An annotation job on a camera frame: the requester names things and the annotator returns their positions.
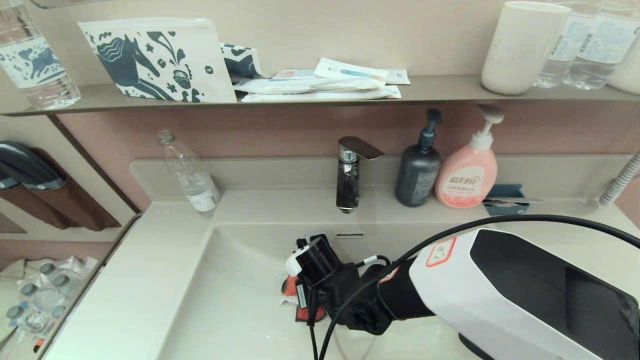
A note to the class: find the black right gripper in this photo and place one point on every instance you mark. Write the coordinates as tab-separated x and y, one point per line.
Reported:
335	290

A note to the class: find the orange microfibre cloth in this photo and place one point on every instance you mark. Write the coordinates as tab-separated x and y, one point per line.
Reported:
291	287

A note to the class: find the chrome sink faucet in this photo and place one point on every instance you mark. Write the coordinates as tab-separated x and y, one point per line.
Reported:
347	185

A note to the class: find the white ceramic sink basin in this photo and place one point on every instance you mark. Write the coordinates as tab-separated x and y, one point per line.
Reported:
240	290

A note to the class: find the chrome overflow slot cover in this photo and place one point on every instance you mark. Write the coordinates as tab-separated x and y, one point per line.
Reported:
350	235

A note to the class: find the dark grey pump bottle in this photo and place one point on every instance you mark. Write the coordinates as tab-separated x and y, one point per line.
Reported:
416	175

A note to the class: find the pink soap pump bottle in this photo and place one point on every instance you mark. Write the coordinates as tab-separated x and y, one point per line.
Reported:
466	175

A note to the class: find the clear empty plastic bottle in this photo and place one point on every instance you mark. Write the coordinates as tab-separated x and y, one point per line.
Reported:
192	180

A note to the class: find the flat white packet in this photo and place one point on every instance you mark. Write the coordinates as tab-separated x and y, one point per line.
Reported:
325	95

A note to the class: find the blue plastic box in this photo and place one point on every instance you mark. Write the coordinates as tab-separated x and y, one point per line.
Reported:
505	191

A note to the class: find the long white packet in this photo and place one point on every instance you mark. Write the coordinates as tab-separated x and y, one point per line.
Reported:
300	85

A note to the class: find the packet with orange blue print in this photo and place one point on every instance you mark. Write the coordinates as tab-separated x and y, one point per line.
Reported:
296	74

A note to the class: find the white packet with blue stripe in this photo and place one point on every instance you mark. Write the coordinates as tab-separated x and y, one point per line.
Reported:
351	70

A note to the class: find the small white sachet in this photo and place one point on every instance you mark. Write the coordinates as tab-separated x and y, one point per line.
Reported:
398	76

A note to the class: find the small horse print pouch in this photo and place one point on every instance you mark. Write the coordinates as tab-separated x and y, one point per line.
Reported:
240	61

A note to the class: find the shrink-wrapped bottle pack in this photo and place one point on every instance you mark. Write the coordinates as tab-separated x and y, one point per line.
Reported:
45	295

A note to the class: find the large horse print pouch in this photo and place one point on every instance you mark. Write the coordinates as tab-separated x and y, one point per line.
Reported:
150	65

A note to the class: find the white plastic cup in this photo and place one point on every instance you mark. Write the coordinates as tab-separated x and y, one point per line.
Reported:
522	50

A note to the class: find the water bottle with white label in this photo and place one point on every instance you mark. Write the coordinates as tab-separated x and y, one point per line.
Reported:
601	50
562	50

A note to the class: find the dark grey slipper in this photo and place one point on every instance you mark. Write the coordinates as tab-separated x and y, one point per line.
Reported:
7	184
27	165

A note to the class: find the white ribbed container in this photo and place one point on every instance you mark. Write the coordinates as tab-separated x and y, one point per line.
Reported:
628	75

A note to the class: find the bottle with blue deer label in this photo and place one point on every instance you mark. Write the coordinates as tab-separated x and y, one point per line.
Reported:
34	70

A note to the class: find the grey brown wall shelf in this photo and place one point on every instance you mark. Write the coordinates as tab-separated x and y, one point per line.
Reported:
440	90

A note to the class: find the brown wall pocket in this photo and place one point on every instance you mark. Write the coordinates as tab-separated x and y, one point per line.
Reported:
75	210

